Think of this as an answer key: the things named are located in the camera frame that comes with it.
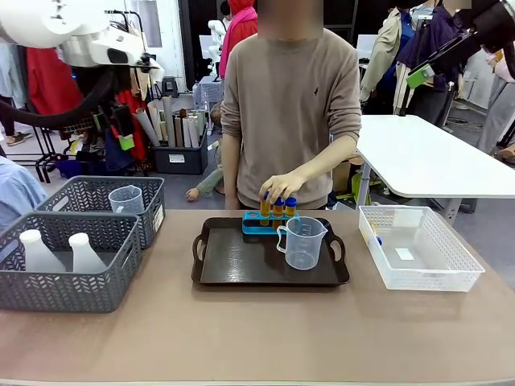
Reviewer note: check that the person's right forearm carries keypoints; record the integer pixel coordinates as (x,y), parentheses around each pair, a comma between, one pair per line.
(232,173)

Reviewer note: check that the white office table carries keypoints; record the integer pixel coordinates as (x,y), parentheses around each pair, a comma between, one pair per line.
(422,161)

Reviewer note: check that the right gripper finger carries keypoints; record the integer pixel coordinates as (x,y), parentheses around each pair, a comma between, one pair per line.
(494,53)
(438,58)

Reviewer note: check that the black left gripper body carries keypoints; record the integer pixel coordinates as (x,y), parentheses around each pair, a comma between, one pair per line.
(112,90)

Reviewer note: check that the person's left forearm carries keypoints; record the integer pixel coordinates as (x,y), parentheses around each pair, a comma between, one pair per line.
(330,161)

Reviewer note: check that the brown paper roll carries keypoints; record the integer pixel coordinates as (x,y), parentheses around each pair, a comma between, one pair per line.
(178,130)

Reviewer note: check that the large grey woven basket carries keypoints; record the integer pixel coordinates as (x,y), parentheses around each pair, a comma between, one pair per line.
(68,289)

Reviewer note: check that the cardboard box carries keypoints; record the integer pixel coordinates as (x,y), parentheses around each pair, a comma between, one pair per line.
(342,177)

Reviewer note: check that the person's left hand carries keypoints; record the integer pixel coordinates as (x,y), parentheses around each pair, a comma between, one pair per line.
(283,186)

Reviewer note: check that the beige hanging garment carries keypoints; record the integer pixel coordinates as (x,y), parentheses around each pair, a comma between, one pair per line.
(141,84)

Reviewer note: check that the mannequin in beige coat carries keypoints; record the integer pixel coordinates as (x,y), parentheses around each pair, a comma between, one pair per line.
(386,52)

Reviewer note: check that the clear plastic measuring cup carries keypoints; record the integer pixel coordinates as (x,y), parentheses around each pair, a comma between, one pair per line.
(303,245)
(126,201)

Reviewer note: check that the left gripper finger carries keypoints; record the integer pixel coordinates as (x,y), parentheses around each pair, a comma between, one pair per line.
(99,120)
(125,132)

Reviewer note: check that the grey paper roll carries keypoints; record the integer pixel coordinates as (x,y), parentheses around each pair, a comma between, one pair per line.
(148,128)

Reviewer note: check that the tall grey-green paper roll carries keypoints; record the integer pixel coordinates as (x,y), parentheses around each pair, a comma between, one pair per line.
(170,120)

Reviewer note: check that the black step stool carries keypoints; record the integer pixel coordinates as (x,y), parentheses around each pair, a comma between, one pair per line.
(170,85)

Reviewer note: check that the amber tube blue cap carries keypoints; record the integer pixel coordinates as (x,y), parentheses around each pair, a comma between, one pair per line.
(278,215)
(376,237)
(290,209)
(264,211)

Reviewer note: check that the dark brown serving tray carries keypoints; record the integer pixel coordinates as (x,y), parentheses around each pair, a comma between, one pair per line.
(241,257)

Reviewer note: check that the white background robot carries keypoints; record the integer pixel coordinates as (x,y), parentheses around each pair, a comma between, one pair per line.
(217,36)

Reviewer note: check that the white perforated plastic basket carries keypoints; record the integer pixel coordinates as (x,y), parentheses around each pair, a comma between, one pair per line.
(418,257)

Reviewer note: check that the black clothes rack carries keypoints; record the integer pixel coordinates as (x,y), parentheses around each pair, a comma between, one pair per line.
(137,24)

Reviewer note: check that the blue test tube rack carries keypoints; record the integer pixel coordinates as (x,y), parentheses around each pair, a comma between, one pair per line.
(251,226)

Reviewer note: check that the dark storage bin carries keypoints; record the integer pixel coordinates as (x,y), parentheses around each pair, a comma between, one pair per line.
(181,158)

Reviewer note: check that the person in blue shirt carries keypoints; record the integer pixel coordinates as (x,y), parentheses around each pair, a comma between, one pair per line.
(18,193)

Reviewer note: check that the person in beige sweater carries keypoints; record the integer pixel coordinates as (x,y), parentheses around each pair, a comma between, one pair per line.
(289,100)

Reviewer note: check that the red jacket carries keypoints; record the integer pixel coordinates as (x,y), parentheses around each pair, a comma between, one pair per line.
(48,84)

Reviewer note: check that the red dress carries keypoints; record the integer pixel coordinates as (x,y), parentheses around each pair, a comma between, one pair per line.
(138,128)

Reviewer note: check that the small grey woven basket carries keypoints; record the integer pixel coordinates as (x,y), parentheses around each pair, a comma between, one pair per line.
(88,189)

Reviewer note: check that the person in grey trousers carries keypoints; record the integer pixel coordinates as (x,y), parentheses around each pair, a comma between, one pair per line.
(501,112)

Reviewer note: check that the white plastic bottle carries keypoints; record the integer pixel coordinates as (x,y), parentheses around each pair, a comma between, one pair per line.
(38,253)
(86,255)

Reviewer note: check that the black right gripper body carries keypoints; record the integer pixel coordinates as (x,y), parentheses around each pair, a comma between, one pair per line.
(491,20)

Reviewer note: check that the person in pink hoodie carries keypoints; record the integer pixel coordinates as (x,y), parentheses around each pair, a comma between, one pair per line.
(241,36)

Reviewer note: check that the white paper roll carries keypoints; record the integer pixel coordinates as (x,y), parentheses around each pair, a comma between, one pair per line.
(186,132)

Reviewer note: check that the mannequin lying on floor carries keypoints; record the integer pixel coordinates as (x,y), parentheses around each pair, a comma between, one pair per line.
(205,183)

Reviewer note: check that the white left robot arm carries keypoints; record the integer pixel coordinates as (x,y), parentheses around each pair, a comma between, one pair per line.
(60,28)

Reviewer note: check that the mannequin in purple shirt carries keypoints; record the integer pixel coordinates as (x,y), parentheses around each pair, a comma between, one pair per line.
(442,92)

